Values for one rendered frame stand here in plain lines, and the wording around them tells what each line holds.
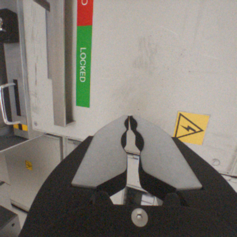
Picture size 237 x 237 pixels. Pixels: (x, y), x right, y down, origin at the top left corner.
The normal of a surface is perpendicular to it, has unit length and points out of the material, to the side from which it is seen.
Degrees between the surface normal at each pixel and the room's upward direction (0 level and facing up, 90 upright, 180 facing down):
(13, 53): 90
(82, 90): 90
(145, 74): 90
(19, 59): 90
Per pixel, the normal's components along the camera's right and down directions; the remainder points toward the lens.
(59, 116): -0.30, 0.22
